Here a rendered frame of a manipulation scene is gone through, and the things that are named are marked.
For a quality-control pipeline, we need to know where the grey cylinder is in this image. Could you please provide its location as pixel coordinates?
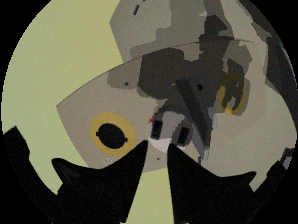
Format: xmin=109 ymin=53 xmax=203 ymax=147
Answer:
xmin=148 ymin=104 xmax=194 ymax=153

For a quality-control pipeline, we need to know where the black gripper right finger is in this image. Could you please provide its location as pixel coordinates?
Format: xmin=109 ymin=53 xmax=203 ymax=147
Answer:
xmin=166 ymin=144 xmax=257 ymax=224

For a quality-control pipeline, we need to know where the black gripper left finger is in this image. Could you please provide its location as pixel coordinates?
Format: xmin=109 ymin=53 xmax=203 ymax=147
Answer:
xmin=52 ymin=140 xmax=148 ymax=224

